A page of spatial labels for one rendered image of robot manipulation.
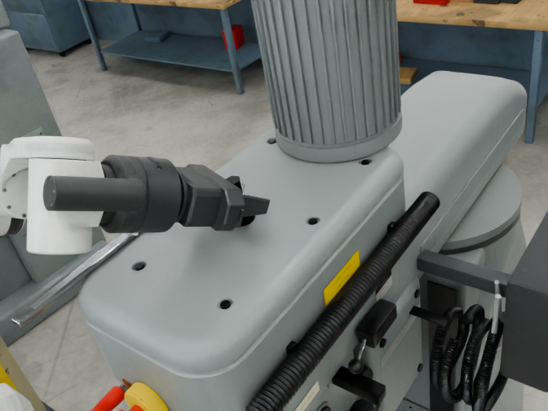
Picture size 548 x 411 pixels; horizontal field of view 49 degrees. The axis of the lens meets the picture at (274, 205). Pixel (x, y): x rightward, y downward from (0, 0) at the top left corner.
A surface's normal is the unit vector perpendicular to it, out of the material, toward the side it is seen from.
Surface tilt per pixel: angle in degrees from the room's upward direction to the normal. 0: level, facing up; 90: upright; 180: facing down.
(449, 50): 90
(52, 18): 90
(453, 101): 0
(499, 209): 0
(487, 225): 0
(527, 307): 90
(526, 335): 90
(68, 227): 68
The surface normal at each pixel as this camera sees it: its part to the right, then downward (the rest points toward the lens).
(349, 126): 0.10, 0.56
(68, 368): -0.16, -0.81
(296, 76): -0.54, 0.55
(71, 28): 0.80, 0.23
